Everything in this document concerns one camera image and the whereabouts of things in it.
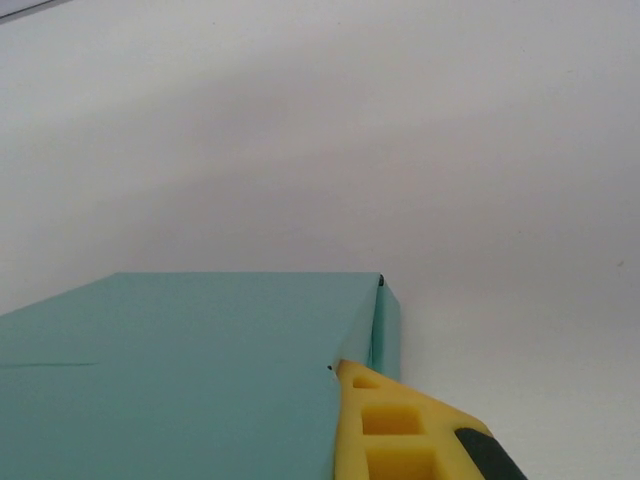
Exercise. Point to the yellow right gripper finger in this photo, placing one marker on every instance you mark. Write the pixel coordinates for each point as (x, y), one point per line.
(400, 430)

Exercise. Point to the teal cardboard box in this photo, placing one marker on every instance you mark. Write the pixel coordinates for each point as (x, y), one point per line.
(175, 375)

